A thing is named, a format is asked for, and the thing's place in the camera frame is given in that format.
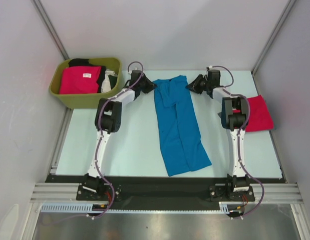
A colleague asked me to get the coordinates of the white shirt in bin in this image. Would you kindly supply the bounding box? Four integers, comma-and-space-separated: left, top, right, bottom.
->
100, 69, 118, 93

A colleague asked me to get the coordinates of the blue polo shirt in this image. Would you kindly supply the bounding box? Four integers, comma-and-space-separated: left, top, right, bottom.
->
154, 75, 212, 177

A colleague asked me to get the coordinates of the olive green plastic bin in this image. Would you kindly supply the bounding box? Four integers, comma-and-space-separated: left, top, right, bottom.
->
49, 57, 123, 109

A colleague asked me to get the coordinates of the aluminium frame rail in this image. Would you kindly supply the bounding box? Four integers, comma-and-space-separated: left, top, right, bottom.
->
31, 183, 303, 204

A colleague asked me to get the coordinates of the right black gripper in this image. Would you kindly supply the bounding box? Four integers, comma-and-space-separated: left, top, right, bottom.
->
186, 74, 211, 95

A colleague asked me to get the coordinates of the folded red t shirt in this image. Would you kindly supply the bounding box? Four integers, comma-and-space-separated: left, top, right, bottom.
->
230, 94, 274, 132

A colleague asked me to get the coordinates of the grey slotted cable duct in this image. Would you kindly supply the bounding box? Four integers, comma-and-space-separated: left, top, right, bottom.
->
41, 202, 229, 215

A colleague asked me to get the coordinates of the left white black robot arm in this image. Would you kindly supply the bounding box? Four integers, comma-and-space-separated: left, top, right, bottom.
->
82, 70, 157, 200

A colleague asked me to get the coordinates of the pink shirt in bin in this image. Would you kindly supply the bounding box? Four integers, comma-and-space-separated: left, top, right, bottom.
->
59, 66, 102, 95

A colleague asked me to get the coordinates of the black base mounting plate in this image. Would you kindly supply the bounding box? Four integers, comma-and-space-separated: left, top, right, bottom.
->
44, 174, 287, 211

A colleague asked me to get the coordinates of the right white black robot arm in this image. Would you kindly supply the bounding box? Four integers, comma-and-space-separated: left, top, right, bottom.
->
186, 65, 252, 201

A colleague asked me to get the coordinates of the dark green shirt in bin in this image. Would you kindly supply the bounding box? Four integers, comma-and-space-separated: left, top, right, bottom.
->
108, 75, 118, 89

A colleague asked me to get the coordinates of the black shirt in bin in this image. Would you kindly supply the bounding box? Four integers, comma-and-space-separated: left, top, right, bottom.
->
69, 58, 106, 86

